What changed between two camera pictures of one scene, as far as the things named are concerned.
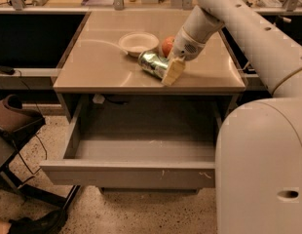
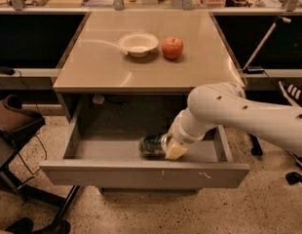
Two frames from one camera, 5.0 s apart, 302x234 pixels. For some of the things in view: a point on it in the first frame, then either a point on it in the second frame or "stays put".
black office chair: x=16 y=121 stays put
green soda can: x=153 y=62 -> x=151 y=144
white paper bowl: x=136 y=42 stays put
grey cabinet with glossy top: x=97 y=82 stays put
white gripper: x=186 y=47 -> x=180 y=136
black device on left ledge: x=8 y=70 stays put
